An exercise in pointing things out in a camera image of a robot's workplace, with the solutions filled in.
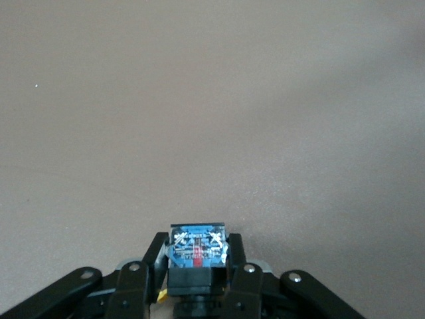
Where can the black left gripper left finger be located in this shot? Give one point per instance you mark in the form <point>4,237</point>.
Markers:
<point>129,292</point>

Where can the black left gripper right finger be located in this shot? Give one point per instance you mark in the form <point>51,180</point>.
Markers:
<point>249,292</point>

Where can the small orange-capped bottle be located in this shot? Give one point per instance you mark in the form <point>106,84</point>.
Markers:
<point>196,246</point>

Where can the brown table mat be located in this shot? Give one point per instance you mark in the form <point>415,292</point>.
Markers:
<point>212,116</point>

